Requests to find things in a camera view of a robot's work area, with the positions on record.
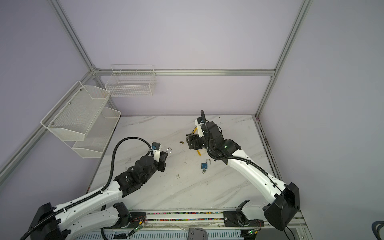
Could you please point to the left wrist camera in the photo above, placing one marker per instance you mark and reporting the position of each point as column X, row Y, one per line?
column 156, row 150

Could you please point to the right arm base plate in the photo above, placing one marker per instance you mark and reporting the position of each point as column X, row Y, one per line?
column 235, row 219

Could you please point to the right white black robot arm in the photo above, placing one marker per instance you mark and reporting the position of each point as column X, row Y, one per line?
column 283, row 200

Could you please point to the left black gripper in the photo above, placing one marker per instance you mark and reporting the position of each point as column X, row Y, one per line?
column 162, row 162

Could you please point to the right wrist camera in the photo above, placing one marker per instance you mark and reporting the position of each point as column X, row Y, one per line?
column 200, row 128

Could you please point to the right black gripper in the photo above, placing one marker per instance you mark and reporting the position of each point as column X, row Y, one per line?
column 192, row 140

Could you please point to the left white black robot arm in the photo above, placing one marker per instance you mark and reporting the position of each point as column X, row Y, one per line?
column 101, row 208

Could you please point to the white wire basket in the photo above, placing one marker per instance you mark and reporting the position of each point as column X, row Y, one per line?
column 132, row 81

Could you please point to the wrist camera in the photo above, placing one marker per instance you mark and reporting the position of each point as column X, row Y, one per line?
column 200, row 128
column 156, row 150

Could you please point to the grey object at front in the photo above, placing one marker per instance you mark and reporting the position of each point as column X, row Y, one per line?
column 197, row 234

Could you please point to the aluminium frame structure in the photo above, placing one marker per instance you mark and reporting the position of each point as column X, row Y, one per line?
column 15, row 160

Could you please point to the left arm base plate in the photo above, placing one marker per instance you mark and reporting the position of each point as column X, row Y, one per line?
column 133, row 220

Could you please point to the front aluminium rail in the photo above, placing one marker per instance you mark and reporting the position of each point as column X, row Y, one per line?
column 174, row 225

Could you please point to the blue padlock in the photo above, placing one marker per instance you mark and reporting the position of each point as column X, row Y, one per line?
column 204, row 166

